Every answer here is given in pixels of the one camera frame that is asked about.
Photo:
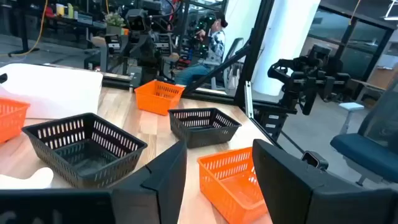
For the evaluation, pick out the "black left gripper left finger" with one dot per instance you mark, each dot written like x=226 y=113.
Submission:
x=161 y=193

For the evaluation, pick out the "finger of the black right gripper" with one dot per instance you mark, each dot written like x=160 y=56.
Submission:
x=310 y=102
x=329 y=95

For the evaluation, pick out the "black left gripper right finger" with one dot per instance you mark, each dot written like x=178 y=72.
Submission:
x=295 y=193

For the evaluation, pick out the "orange slotted plastic basket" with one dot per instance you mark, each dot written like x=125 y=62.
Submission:
x=12 y=121
x=152 y=104
x=230 y=193

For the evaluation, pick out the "black slotted plastic basket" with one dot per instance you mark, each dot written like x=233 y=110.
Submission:
x=87 y=160
x=202 y=137

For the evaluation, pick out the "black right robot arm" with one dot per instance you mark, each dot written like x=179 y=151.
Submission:
x=314 y=67

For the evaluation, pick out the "black background robot arm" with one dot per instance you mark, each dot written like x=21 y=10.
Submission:
x=143 y=46

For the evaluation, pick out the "white stool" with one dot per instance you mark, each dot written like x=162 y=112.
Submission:
x=351 y=106

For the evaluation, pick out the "blue seat office chair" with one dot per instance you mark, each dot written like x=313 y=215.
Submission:
x=367 y=152

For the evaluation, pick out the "grey office chair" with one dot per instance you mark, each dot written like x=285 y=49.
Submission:
x=233 y=56

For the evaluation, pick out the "person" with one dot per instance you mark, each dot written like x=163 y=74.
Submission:
x=216 y=43

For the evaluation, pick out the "white rectangular tray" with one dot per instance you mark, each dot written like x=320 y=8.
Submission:
x=53 y=87

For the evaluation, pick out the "green potted plant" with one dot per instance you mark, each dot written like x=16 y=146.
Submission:
x=114 y=21

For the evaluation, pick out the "black background desk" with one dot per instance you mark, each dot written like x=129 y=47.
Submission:
x=74 y=21

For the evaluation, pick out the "black stand pole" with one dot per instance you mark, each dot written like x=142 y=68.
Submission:
x=23 y=28

